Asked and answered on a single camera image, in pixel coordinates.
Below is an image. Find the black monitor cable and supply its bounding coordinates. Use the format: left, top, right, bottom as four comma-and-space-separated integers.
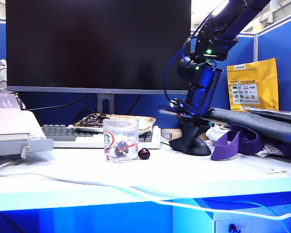
26, 93, 88, 112

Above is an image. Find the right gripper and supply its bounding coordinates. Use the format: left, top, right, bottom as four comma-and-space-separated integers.
159, 98, 215, 155

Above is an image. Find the small white scrap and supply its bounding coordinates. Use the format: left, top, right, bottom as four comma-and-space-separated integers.
266, 168, 287, 175

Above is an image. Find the yellow hanging object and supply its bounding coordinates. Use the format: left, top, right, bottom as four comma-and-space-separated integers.
252, 18, 262, 32

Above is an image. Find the white patterned cloth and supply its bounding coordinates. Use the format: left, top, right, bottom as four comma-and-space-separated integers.
257, 143, 286, 158

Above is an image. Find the black computer monitor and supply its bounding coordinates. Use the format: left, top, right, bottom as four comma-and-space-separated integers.
5, 0, 192, 95

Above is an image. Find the pink book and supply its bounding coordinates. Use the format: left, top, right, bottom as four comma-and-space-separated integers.
0, 93, 31, 142

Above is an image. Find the brown cardboard box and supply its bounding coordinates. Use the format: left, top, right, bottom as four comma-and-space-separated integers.
160, 128, 185, 142

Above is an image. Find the blue robot arm cable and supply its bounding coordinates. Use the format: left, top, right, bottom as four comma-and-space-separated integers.
162, 14, 214, 104

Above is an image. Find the dark grey laptop sleeve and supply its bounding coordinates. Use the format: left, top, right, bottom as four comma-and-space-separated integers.
203, 107, 291, 146

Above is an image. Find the shiny plastic packet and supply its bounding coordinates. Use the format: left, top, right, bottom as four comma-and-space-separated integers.
241, 104, 291, 123

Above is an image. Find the purple fabric strap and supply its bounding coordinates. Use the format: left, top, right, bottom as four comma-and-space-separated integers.
210, 123, 264, 162

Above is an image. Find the dark red fruit heap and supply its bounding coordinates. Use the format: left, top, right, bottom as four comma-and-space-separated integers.
80, 113, 104, 127

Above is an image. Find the grey monitor stand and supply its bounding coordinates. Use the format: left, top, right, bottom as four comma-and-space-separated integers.
97, 94, 115, 119

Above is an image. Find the yellow paper bag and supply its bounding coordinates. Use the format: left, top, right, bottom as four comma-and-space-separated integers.
226, 57, 280, 112

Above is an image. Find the white partition post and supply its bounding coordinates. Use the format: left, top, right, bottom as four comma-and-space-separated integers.
254, 33, 259, 63

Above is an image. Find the thick white cable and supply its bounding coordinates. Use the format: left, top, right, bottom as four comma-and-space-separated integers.
0, 169, 291, 221

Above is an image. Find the grey and white keyboard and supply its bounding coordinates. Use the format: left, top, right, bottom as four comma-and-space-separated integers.
40, 124, 162, 149

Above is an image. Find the clear glass with cartoon print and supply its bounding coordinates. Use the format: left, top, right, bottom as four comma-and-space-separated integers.
103, 118, 139, 164

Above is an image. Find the thin light blue cable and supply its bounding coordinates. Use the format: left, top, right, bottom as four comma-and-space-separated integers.
201, 198, 290, 233

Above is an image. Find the dark red cherry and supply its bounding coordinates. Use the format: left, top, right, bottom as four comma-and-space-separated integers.
138, 148, 152, 161

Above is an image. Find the black computer mouse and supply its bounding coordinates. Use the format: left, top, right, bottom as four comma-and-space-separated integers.
169, 137, 212, 157

